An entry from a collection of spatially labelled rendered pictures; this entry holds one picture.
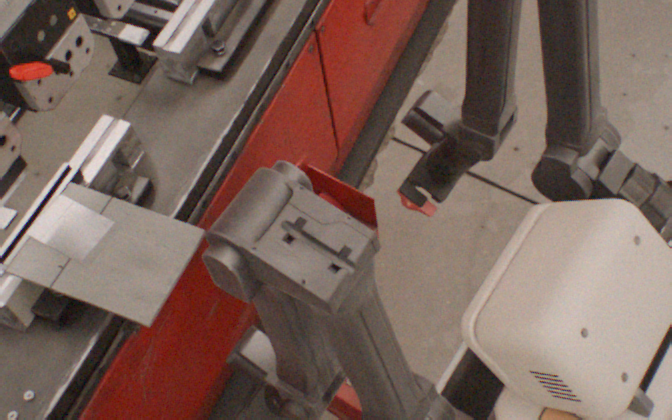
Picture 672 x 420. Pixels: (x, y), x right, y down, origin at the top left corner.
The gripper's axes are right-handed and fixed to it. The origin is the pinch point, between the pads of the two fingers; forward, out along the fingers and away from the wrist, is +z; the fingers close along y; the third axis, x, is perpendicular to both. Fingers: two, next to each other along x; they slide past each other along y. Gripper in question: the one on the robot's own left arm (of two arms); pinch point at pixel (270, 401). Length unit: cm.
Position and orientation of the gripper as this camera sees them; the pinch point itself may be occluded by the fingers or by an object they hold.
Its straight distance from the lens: 138.1
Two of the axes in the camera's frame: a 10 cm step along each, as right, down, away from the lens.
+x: 7.9, 6.1, 0.5
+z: -2.8, 2.8, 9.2
